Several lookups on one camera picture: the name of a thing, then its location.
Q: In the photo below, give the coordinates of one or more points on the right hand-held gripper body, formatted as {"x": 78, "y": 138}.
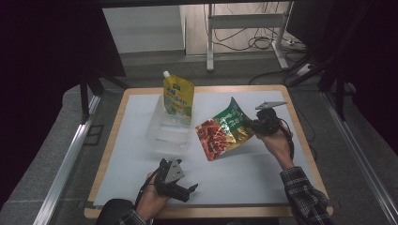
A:
{"x": 266, "y": 123}

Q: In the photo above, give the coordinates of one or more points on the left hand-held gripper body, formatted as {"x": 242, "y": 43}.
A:
{"x": 170, "y": 176}

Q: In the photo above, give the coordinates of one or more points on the green and red snack packet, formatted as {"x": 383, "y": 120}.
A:
{"x": 219, "y": 134}

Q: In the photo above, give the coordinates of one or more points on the clear plastic container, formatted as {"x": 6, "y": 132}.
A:
{"x": 169, "y": 134}

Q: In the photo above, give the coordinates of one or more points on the yellow spout pouch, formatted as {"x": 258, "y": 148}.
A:
{"x": 178, "y": 97}

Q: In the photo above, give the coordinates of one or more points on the person's right hand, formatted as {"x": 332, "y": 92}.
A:
{"x": 277, "y": 146}

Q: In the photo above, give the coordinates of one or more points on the person's left hand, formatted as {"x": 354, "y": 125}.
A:
{"x": 151, "y": 200}

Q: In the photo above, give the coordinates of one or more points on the wooden table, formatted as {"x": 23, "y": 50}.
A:
{"x": 203, "y": 89}

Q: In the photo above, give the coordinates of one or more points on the white power strip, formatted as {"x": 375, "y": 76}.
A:
{"x": 304, "y": 70}

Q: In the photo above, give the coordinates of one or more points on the dark cloth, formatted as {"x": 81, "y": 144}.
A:
{"x": 112, "y": 212}

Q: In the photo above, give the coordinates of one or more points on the black metal stand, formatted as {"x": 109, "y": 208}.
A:
{"x": 339, "y": 93}
{"x": 84, "y": 100}

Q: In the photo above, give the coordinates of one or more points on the white metal stand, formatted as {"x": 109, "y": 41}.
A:
{"x": 247, "y": 22}

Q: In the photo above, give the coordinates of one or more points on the dark curtain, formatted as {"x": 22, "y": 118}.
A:
{"x": 369, "y": 62}
{"x": 47, "y": 62}

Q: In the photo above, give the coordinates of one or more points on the black floor bracket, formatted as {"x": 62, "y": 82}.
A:
{"x": 94, "y": 135}

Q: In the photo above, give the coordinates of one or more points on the aluminium floor rail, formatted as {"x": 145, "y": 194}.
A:
{"x": 359, "y": 156}
{"x": 65, "y": 165}

